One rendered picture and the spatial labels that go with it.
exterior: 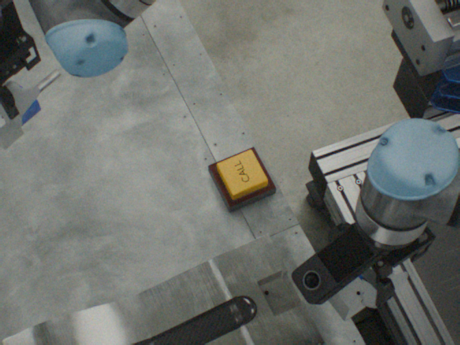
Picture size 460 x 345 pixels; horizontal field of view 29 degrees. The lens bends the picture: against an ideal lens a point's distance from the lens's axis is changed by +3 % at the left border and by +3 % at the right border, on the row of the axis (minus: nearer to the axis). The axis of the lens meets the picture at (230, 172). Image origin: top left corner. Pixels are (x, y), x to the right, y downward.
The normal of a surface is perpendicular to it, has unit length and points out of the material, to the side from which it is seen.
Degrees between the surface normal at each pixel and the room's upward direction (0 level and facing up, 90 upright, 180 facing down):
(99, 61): 90
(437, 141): 0
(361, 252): 30
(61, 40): 49
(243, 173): 0
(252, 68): 0
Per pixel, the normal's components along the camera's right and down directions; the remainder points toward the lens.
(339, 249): -0.44, -0.16
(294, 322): 0.00, -0.44
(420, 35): -0.93, 0.33
